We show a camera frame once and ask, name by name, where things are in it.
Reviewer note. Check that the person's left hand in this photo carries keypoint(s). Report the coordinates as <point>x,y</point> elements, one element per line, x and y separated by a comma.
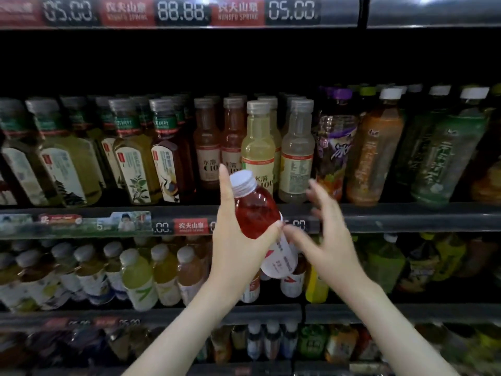
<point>239,258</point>

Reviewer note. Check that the person's right hand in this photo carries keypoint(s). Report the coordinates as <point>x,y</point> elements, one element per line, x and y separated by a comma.
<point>333,258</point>

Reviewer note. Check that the red drink bottle white label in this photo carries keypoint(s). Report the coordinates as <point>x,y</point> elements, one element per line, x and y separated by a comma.
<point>254,211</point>

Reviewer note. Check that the drinks shelf unit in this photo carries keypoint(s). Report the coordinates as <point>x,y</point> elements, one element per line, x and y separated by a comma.
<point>423,217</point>

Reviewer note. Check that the person's right forearm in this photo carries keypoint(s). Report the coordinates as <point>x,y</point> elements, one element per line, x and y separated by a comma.
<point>399,333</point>

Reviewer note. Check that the person's left forearm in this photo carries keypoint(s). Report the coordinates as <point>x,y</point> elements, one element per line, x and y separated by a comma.
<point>188,333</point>

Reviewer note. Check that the red shelf price strip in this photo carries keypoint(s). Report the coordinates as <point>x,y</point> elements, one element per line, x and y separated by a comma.
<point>117,223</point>
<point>156,10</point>

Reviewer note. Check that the narrow shelf price strip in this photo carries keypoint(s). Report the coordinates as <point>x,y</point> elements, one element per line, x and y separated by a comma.
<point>86,322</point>

